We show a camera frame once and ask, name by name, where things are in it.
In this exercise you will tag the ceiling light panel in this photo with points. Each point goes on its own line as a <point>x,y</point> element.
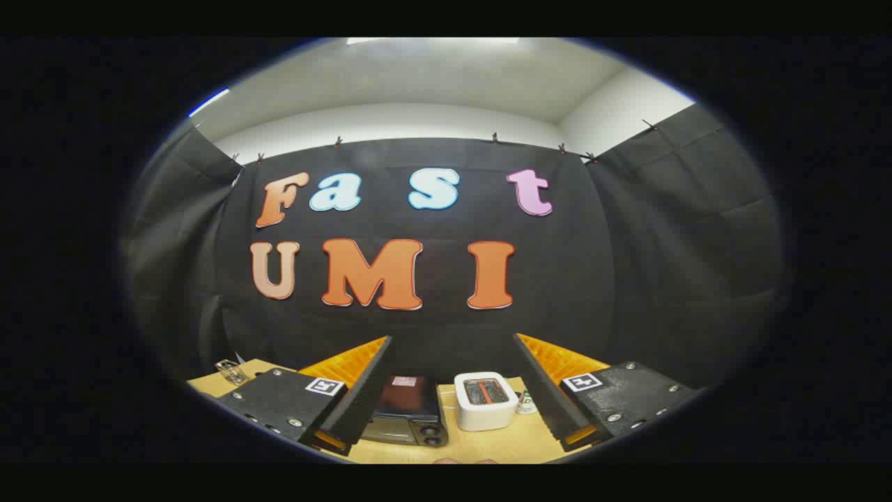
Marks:
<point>432,40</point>

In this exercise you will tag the white milk bottle green label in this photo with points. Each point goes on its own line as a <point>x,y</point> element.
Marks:
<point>526,403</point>

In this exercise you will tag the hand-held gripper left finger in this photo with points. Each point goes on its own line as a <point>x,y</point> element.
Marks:
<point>362,397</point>

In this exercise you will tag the black toaster oven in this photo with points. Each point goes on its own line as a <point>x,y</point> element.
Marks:
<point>408,401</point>

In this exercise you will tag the row of backdrop clips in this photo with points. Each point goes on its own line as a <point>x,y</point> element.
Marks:
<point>494,137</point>

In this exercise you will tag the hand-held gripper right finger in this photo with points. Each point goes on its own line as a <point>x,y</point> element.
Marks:
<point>543,397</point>

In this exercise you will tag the white toaster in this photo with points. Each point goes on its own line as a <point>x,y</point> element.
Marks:
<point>486,411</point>

